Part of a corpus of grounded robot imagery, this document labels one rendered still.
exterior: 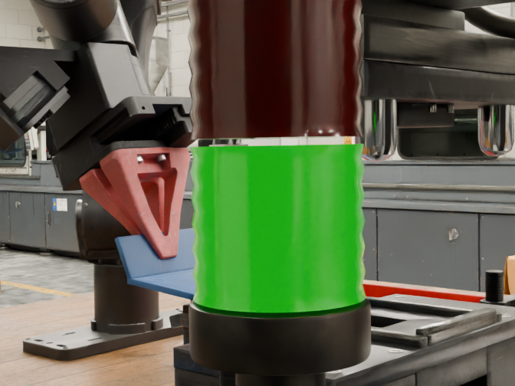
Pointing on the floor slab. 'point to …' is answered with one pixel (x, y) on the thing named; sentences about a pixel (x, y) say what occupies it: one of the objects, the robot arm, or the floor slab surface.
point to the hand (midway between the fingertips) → (162, 248)
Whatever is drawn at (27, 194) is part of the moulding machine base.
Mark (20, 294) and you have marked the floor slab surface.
